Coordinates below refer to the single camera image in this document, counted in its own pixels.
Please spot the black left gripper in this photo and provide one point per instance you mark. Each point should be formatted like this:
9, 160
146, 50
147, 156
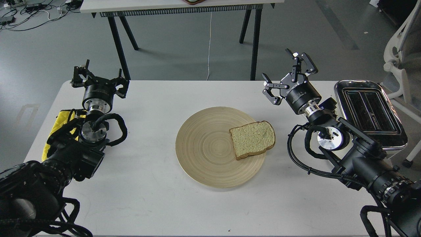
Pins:
99, 93

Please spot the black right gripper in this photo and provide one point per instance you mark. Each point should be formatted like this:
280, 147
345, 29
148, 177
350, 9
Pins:
301, 93

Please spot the slice of bread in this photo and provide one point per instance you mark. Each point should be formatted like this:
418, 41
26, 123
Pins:
252, 139

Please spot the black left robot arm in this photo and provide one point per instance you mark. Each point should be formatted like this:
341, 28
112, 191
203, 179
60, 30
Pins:
32, 198

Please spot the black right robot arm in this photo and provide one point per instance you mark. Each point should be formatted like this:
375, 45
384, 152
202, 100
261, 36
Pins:
353, 132

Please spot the cream and chrome toaster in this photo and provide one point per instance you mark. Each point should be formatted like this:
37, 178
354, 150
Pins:
364, 104

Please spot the white background table black legs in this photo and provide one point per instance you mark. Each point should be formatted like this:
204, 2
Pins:
121, 9

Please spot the round wooden plate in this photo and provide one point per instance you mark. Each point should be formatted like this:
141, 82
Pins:
205, 151

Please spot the white office chair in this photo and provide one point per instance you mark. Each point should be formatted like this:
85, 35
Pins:
402, 59

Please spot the brown object on background table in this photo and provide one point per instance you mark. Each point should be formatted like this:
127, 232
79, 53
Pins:
193, 2

